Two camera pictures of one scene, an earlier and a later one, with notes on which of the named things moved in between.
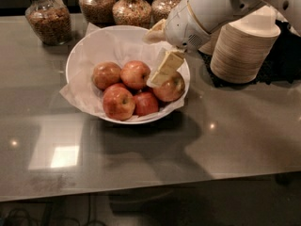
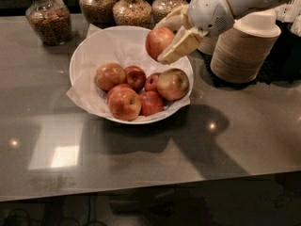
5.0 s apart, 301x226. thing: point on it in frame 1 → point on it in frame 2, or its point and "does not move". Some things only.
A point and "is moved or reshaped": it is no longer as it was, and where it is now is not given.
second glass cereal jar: x=97 y=5 does not move
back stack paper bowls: x=211 y=44 does not move
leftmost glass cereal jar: x=48 y=16 does not move
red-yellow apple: x=134 y=73 is moved or reshaped
